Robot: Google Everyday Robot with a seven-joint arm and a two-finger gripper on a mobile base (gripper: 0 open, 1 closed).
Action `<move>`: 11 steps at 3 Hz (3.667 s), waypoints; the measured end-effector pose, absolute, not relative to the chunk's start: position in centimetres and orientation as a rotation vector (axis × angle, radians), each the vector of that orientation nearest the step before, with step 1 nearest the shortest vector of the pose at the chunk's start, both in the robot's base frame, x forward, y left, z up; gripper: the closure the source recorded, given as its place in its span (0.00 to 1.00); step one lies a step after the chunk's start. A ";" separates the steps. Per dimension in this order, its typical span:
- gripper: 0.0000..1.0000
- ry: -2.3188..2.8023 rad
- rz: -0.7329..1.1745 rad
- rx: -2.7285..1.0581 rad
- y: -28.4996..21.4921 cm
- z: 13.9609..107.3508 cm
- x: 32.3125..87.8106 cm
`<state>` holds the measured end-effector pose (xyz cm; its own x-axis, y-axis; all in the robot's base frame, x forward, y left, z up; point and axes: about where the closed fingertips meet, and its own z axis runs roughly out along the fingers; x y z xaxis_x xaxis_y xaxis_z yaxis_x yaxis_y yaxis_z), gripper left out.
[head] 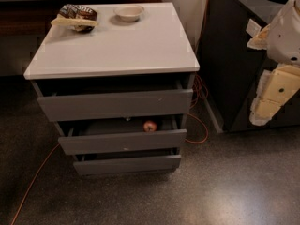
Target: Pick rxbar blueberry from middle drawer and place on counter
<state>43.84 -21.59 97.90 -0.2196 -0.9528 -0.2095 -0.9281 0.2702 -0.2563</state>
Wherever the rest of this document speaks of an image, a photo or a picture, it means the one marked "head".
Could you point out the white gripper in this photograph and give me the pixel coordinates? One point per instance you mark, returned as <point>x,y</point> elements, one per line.
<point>285,37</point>

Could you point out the grey drawer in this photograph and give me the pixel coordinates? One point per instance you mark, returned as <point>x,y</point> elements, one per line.
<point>120,135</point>
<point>129,162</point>
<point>116,105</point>

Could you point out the grey bottom drawer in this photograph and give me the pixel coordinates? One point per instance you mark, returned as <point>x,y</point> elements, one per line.
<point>129,162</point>

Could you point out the grey drawer cabinet white top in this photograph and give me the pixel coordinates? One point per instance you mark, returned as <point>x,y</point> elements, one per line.
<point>150,54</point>

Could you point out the grey top drawer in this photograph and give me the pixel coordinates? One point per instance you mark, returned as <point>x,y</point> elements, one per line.
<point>116,105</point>

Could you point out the black trash bin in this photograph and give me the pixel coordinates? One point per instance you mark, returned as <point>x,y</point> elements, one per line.
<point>229,68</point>

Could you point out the red apple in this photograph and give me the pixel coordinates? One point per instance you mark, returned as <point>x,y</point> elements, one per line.
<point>150,126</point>

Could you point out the white paper bowl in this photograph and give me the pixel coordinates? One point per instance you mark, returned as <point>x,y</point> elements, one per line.
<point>129,13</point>

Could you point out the brown chip bag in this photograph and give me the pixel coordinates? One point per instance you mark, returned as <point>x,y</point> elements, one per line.
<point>79,17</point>

